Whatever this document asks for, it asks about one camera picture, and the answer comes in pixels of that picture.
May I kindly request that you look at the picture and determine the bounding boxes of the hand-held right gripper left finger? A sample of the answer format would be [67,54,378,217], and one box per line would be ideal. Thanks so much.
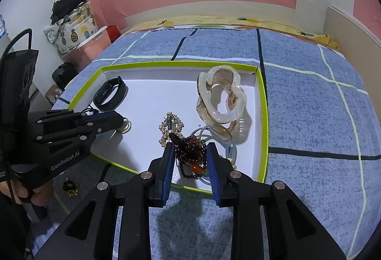
[34,142,177,260]

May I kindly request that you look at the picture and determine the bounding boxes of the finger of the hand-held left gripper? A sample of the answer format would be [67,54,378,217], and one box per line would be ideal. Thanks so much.
[35,110,120,130]
[36,115,126,145]

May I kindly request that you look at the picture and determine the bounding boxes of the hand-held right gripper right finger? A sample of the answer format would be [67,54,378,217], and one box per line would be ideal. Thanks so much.
[207,142,347,260]

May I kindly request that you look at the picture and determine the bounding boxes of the black fitness band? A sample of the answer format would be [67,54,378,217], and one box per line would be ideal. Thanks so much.
[93,76,129,109]

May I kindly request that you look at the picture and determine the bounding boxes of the black hair tie gold charm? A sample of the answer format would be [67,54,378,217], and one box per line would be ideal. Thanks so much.
[62,178,80,197]

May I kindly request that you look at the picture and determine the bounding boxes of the blue hair ties gold charm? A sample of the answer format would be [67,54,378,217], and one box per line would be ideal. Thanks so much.
[189,125,239,185]

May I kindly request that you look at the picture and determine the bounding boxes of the dark amber bead bracelet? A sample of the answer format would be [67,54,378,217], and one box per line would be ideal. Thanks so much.
[169,133,210,180]

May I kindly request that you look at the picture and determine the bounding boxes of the gold rhinestone hair clip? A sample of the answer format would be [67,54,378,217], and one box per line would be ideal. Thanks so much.
[158,112,185,148]

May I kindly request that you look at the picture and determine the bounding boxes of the green cardboard box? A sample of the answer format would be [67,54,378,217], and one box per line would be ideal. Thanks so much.
[66,61,269,196]

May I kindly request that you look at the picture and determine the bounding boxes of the translucent beige chain bracelets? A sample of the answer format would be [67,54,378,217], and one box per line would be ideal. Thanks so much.
[196,65,249,132]

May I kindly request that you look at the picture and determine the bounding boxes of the person's left hand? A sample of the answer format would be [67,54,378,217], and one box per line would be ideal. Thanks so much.
[0,178,52,208]

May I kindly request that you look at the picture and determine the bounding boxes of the small cardboard box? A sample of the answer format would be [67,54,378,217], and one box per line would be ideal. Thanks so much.
[45,84,64,104]

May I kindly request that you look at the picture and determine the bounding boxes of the black backpack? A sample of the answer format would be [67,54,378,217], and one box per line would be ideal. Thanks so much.
[52,62,78,89]

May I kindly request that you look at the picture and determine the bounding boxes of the pink storage box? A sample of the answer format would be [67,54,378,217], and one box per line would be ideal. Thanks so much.
[70,26,112,69]

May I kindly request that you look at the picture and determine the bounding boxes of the red box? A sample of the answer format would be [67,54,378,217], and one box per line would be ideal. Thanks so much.
[107,25,122,43]

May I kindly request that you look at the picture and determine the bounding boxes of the pineapple-print fabric bag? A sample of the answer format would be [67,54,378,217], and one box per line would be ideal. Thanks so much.
[44,1,99,57]

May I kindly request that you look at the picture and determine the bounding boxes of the yellow pineapple-print sheet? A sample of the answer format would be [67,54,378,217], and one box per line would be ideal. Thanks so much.
[129,15,340,50]

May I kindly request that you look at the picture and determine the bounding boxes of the beige bed panel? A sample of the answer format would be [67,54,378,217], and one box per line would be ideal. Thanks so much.
[323,4,381,70]

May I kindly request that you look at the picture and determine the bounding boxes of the black cable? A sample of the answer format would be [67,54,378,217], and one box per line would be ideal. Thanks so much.
[4,156,17,204]

